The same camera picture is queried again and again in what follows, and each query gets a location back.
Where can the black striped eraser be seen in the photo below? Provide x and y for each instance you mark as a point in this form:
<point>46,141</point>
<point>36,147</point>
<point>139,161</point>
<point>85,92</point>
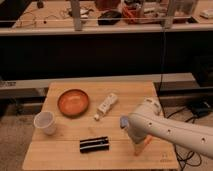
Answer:
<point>94,144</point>

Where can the grey metal post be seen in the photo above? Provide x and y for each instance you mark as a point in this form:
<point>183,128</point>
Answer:
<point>75,7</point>
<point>168,20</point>

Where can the orange wooden bowl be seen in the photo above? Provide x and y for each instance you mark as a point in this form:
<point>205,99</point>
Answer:
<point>73,103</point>

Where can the grey metal post left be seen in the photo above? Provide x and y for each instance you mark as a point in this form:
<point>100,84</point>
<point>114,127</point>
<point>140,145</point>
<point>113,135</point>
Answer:
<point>75,7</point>

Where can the grey metal post right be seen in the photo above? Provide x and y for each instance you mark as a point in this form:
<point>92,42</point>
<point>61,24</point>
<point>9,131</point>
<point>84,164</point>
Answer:
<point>168,20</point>

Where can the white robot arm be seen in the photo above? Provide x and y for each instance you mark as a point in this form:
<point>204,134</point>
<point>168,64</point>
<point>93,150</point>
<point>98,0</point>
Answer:
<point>146,120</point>

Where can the orange tool on bench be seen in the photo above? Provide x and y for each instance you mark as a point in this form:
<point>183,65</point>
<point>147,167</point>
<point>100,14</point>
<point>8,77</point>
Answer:
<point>132,13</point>

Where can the black power box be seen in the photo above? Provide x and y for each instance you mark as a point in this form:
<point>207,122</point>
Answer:
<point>200,108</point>

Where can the white plastic cup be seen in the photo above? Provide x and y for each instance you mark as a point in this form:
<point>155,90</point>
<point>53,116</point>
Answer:
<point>45,121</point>

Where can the orange toy carrot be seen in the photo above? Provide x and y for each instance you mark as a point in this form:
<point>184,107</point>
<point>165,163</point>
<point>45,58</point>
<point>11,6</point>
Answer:
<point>139,147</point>

